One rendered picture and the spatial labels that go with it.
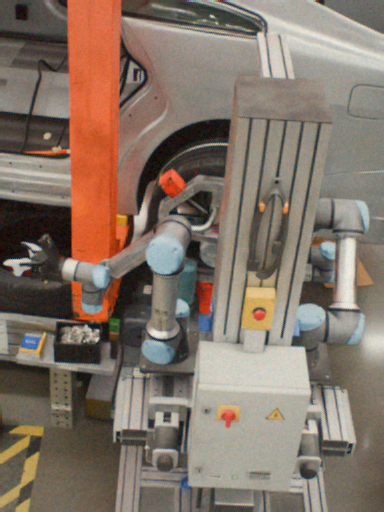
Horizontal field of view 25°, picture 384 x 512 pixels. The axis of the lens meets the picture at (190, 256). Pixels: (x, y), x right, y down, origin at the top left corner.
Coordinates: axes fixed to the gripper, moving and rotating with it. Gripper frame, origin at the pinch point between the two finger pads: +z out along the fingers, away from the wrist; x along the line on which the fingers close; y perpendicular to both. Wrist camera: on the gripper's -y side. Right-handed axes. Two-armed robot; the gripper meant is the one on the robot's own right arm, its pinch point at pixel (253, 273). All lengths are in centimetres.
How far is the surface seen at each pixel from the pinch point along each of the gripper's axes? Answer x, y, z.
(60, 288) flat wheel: -22, -34, 86
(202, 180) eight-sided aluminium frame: -24.5, 29.1, 24.0
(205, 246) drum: -8.1, 6.4, 20.8
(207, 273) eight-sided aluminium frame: -24.0, -20.9, 17.8
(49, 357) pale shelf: 20, -38, 85
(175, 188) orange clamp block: -23.8, 24.7, 35.2
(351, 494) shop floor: 48, -83, -51
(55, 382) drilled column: 19, -54, 83
